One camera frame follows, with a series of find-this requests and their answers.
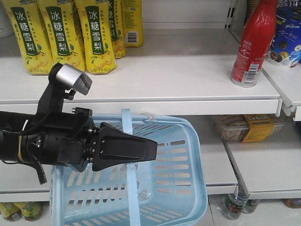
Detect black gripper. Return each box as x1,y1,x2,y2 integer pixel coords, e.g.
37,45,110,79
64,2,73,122
19,107,158,172

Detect yellow pear drink carton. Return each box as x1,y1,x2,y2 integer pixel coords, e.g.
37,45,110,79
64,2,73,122
37,0,86,72
75,0,117,75
3,0,53,75

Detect red coke bottle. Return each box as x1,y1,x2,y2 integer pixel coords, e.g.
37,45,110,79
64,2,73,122
230,0,278,88

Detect blue cookie cup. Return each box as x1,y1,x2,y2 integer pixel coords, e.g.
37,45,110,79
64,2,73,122
267,6,301,68

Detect light blue plastic basket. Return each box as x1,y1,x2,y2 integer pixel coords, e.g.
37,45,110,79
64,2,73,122
50,110,208,226

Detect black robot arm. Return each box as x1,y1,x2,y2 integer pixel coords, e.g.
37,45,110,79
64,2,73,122
0,108,158,172

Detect small clear glass bottle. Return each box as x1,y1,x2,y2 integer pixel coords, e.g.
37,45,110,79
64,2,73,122
222,191,249,220

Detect clear cookie tray yellow label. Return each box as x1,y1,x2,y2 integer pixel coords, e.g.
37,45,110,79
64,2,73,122
213,114,285,143

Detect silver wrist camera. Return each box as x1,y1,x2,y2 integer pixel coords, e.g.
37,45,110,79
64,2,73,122
48,63,92,96

